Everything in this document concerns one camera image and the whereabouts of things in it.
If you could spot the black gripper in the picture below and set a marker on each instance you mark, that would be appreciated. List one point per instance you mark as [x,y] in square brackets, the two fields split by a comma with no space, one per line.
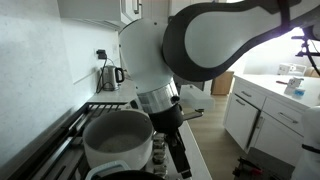
[166,120]

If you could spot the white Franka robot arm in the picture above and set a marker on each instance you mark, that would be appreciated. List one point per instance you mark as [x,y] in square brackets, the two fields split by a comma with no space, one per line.
[146,50]

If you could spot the silver stove knob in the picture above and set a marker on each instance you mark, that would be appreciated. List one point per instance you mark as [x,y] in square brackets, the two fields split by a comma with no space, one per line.
[159,143]
[158,156]
[160,170]

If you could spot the black and red tool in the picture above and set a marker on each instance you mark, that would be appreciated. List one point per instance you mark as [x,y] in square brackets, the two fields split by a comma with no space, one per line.
[246,168]

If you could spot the white island cabinet door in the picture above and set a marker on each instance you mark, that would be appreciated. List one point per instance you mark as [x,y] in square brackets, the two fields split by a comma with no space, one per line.
[276,143]
[240,123]

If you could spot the brown cardboard box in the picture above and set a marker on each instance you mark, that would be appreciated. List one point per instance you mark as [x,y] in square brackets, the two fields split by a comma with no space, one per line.
[222,83]

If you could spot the white island drawer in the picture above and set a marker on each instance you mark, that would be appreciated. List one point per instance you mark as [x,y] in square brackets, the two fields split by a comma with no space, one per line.
[288,118]
[250,95]

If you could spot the black gas cooktop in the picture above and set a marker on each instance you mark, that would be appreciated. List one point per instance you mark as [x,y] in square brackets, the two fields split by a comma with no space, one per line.
[100,107]

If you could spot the stainless steel electric kettle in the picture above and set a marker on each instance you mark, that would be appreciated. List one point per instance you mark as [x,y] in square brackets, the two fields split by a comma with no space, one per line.
[110,78]

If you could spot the small dark red item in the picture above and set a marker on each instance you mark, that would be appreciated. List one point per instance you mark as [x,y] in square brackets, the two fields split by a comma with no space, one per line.
[281,82]

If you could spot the small white box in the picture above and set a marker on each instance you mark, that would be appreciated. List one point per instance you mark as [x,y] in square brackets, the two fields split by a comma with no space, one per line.
[293,84]

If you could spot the stainless steel range hood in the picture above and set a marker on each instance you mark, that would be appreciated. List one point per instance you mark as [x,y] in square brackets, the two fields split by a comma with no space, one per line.
[100,24]

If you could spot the white cabinet above hood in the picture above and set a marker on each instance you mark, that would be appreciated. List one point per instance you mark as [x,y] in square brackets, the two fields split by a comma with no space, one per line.
[86,8]

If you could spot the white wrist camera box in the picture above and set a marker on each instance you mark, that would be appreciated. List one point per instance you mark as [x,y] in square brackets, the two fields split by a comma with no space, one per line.
[196,98]

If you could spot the black wall plug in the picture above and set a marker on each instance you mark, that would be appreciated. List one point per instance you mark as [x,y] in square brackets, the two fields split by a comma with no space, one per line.
[100,54]

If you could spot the white upper wall cabinet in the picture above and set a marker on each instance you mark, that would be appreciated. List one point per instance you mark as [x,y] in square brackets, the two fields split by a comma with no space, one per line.
[131,10]

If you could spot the black camera tripod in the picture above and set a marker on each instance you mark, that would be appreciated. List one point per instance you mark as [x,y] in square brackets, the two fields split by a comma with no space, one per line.
[305,37]

